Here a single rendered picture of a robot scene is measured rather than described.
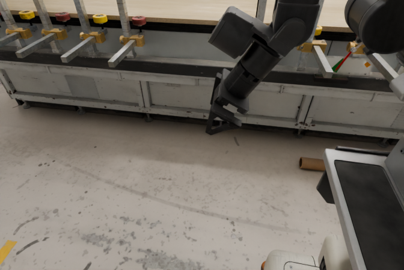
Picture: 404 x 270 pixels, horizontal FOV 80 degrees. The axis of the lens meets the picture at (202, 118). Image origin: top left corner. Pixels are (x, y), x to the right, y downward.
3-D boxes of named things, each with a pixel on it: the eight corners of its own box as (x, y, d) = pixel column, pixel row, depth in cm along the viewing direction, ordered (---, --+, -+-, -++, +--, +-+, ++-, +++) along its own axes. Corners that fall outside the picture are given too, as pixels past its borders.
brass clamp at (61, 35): (62, 40, 146) (59, 32, 143) (42, 39, 148) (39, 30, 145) (68, 36, 151) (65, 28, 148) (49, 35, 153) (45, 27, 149)
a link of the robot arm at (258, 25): (312, 29, 34) (304, 11, 41) (246, -19, 32) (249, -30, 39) (258, 86, 42) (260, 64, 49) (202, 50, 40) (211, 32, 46)
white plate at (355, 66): (368, 76, 130) (376, 59, 123) (317, 73, 133) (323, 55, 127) (368, 76, 130) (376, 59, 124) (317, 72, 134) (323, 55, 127)
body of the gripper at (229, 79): (214, 101, 45) (237, 73, 40) (219, 73, 53) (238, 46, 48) (243, 117, 47) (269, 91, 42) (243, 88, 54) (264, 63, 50)
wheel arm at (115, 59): (115, 69, 119) (113, 61, 116) (109, 68, 120) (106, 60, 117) (145, 37, 153) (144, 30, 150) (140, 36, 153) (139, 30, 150)
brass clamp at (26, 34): (26, 39, 150) (23, 31, 147) (7, 38, 152) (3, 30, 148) (33, 35, 155) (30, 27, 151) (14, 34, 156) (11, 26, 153)
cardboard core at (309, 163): (350, 168, 159) (303, 163, 163) (345, 176, 165) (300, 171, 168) (346, 159, 166) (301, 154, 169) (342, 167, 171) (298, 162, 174)
